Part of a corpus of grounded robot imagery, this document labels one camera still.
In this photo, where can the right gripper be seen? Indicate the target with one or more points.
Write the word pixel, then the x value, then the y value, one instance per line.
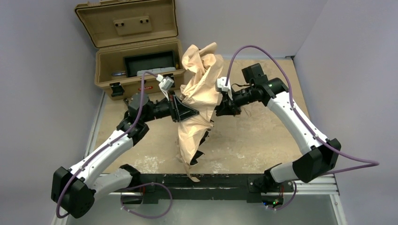
pixel 225 104

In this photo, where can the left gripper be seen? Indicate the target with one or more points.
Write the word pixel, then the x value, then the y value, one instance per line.
pixel 173 108

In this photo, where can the beige folding umbrella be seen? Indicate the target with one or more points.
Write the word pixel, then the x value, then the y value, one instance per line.
pixel 204 66

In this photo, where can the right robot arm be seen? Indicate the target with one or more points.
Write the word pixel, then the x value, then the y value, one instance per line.
pixel 317 158

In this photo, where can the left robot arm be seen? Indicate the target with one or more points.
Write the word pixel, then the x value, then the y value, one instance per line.
pixel 75 189

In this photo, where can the grey box in case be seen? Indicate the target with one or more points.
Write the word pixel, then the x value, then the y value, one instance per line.
pixel 155 70

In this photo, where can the black tray in case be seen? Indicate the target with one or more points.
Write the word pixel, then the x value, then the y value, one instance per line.
pixel 149 61

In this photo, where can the metal can in case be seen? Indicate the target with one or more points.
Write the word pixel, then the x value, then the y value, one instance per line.
pixel 118 75

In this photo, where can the tan hard case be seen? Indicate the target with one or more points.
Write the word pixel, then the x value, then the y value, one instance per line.
pixel 120 28

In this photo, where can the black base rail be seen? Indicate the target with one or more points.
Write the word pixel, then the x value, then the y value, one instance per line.
pixel 242 186

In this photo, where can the aluminium frame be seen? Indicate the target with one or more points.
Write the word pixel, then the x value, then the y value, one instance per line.
pixel 325 178

